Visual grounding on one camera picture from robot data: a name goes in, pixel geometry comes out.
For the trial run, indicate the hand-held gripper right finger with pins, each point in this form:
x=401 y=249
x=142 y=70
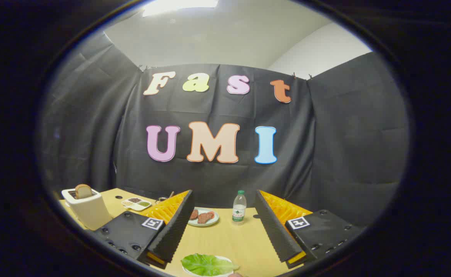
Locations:
x=275 y=231

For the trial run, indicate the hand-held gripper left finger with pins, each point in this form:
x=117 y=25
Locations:
x=175 y=231

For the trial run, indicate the green lettuce leaf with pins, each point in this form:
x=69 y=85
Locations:
x=206 y=264

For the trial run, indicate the plain bread slice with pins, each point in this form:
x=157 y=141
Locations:
x=83 y=191

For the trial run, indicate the brown meat patty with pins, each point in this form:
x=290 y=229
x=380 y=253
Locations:
x=205 y=217
x=194 y=214

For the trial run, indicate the pale green plate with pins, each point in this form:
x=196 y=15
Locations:
x=210 y=223

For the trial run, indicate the clear water bottle green cap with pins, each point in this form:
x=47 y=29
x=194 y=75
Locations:
x=239 y=211

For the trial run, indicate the white divided condiment dish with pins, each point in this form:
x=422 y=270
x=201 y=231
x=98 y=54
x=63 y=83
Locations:
x=135 y=207

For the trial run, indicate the white square plate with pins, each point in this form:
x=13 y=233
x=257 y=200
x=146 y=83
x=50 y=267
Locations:
x=224 y=257

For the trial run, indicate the white toaster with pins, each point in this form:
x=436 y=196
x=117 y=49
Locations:
x=91 y=211

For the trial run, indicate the black backdrop cloth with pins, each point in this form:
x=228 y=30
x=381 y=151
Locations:
x=94 y=134

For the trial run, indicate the ceiling light panel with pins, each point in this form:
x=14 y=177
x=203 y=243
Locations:
x=179 y=5

